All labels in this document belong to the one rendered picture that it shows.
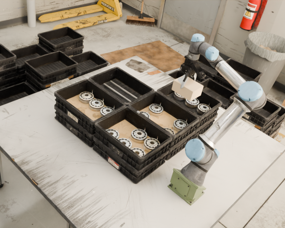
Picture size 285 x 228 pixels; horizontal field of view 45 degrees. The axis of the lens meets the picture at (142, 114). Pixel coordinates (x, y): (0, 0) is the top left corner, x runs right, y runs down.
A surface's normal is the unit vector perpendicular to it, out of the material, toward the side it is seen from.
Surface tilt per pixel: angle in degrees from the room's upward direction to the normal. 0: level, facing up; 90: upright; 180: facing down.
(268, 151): 0
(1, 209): 0
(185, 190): 90
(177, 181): 90
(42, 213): 0
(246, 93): 42
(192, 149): 57
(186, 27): 90
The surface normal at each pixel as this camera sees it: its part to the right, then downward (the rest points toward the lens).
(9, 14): 0.72, 0.51
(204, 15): -0.68, 0.36
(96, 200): 0.15, -0.78
